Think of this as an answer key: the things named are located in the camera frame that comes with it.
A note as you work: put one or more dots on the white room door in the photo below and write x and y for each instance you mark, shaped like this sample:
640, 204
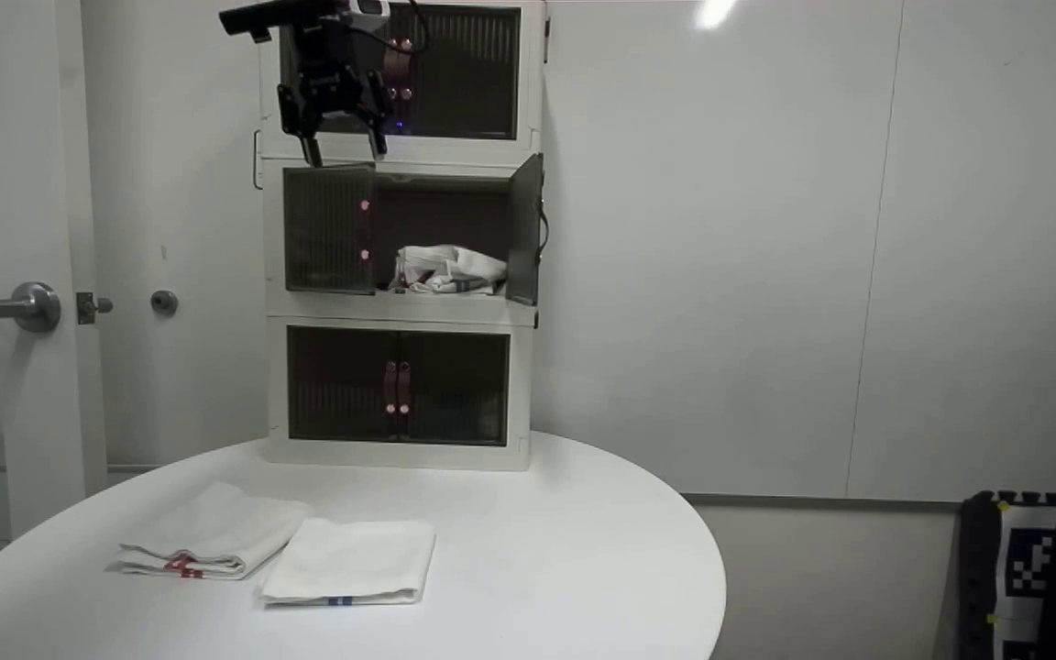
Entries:
33, 183

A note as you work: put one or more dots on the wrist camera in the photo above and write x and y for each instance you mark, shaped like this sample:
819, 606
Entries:
262, 16

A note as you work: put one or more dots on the folded white towel red stripe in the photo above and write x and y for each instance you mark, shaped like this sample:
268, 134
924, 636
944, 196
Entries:
216, 532

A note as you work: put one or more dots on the dark translucent cabinet door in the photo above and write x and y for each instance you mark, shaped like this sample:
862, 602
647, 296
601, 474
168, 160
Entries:
326, 229
464, 73
459, 390
525, 234
294, 110
335, 385

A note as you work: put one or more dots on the white stacked cabinet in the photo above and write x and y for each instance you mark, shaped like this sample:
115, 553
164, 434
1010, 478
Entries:
400, 312

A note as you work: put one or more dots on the round silver wall door stop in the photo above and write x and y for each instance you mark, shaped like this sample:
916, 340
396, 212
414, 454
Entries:
164, 302

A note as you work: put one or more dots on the black foam mat with marker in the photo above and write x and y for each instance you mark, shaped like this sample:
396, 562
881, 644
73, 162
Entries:
982, 568

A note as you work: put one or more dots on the crumpled white cloth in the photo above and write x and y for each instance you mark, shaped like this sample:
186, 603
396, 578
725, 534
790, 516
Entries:
450, 269

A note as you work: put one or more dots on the folded white towel blue stripe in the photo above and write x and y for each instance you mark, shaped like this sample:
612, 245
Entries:
349, 559

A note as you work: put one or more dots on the silver door latch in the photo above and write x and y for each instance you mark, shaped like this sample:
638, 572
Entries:
90, 307

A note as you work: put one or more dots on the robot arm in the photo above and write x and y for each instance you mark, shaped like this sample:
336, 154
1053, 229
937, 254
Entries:
370, 8

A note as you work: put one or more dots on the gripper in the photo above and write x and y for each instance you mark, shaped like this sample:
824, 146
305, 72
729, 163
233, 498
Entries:
326, 55

